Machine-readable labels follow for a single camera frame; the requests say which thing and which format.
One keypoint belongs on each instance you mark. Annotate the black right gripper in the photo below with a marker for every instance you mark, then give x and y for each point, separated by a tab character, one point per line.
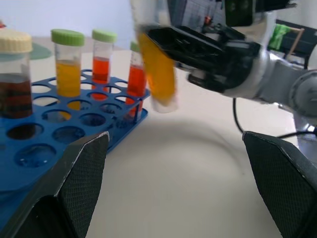
223	72

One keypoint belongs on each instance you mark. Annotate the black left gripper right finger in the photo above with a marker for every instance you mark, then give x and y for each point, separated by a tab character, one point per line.
287	183

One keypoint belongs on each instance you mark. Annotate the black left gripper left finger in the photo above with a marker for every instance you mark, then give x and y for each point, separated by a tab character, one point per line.
74	178

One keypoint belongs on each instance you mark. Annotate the orange-yellow liquid test tube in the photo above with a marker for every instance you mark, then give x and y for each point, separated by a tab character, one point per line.
161	81

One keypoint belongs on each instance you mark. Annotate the blue test tube rack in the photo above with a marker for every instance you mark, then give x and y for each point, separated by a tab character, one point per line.
62	138

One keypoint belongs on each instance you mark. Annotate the red tube, green cap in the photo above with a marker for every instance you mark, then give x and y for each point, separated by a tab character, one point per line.
100	70
135	84

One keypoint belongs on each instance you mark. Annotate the green cloth item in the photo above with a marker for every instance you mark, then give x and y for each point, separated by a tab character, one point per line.
278	37

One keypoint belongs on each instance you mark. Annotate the yellow tube, green cap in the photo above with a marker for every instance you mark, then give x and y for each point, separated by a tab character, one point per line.
68	79

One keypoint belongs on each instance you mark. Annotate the dark brown tube, cream cap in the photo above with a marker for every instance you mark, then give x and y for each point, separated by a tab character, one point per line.
16	96

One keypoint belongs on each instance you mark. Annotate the pale green round disc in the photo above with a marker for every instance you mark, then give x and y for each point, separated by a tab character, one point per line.
40	50

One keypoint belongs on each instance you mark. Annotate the small red object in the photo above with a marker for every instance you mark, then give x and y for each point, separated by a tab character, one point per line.
2	24

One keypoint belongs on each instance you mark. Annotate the grey pegboard tool wall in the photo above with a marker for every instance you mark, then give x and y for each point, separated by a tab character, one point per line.
193	12

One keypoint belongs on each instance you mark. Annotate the wooden stick frame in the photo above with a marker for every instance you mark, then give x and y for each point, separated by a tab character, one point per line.
296	41

